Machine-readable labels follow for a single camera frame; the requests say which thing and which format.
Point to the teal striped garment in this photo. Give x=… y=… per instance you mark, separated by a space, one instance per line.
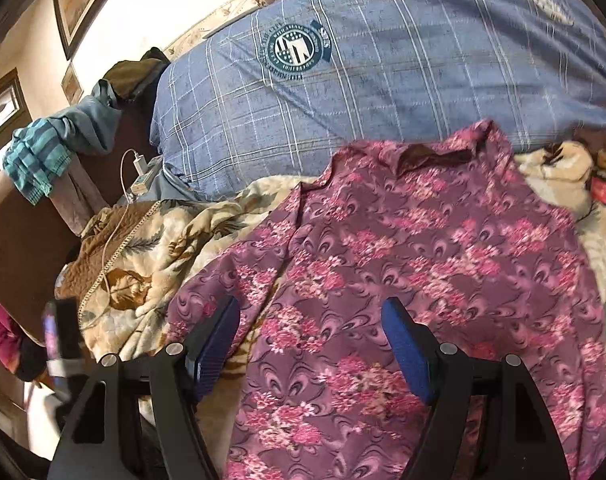
x=37 y=155

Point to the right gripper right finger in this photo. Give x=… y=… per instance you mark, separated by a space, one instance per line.
x=517 y=439

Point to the purple floral shirt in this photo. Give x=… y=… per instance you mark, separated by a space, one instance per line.
x=454 y=232

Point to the olive green garment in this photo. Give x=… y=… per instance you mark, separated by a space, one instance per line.
x=125 y=77

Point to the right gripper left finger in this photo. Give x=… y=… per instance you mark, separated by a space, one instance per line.
x=102 y=435

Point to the white charger with cable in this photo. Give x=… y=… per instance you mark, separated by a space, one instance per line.
x=125 y=289

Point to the beige leaf fleece blanket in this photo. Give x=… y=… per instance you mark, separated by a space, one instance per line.
x=167 y=243

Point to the red small object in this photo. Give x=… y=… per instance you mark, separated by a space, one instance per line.
x=597 y=187

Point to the blue plaid pillow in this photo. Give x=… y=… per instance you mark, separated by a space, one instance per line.
x=281 y=89

